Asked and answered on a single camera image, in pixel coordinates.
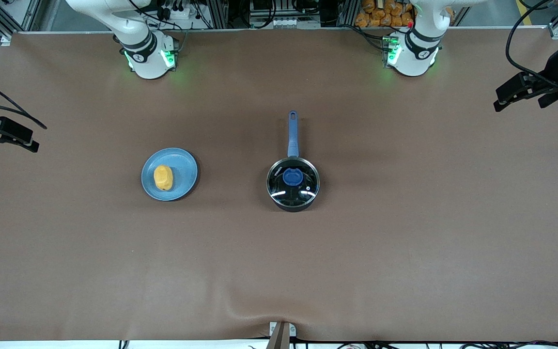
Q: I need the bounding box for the yellow potato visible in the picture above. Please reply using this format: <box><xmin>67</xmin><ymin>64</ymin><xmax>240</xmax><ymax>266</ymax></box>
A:
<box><xmin>154</xmin><ymin>165</ymin><xmax>175</xmax><ymax>191</ymax></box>

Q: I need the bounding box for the glass lid with blue knob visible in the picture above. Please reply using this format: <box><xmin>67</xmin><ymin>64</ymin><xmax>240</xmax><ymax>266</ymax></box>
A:
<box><xmin>266</xmin><ymin>157</ymin><xmax>320</xmax><ymax>205</ymax></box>

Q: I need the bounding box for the bag of orange items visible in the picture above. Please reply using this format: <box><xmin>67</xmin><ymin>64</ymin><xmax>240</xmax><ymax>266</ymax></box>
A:
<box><xmin>355</xmin><ymin>0</ymin><xmax>414</xmax><ymax>28</ymax></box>

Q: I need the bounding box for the blue round plate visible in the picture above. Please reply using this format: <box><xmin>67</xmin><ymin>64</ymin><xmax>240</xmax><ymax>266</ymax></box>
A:
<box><xmin>141</xmin><ymin>147</ymin><xmax>199</xmax><ymax>202</ymax></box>

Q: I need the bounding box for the brown table mat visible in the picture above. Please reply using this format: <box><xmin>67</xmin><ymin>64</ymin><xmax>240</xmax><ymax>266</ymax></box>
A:
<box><xmin>0</xmin><ymin>28</ymin><xmax>558</xmax><ymax>342</ymax></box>

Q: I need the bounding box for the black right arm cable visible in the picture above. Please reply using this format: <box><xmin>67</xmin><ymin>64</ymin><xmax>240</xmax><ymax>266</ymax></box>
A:
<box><xmin>0</xmin><ymin>73</ymin><xmax>48</xmax><ymax>130</ymax></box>

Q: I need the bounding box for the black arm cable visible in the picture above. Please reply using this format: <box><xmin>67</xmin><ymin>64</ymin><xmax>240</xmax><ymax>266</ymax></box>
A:
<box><xmin>505</xmin><ymin>0</ymin><xmax>558</xmax><ymax>93</ymax></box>
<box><xmin>0</xmin><ymin>73</ymin><xmax>48</xmax><ymax>130</ymax></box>

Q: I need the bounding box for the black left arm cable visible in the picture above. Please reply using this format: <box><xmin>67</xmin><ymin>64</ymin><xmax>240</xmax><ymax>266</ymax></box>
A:
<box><xmin>505</xmin><ymin>0</ymin><xmax>558</xmax><ymax>93</ymax></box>

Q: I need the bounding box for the aluminium frame strut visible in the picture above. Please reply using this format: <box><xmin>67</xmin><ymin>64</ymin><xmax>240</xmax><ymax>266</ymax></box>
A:
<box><xmin>0</xmin><ymin>0</ymin><xmax>42</xmax><ymax>45</ymax></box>

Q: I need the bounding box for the black pot with blue handle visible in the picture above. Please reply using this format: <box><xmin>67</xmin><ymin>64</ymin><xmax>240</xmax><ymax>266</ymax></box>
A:
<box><xmin>266</xmin><ymin>111</ymin><xmax>320</xmax><ymax>213</ymax></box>

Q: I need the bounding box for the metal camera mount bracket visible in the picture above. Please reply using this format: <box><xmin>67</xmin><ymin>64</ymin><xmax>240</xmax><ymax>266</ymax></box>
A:
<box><xmin>265</xmin><ymin>321</ymin><xmax>297</xmax><ymax>349</ymax></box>

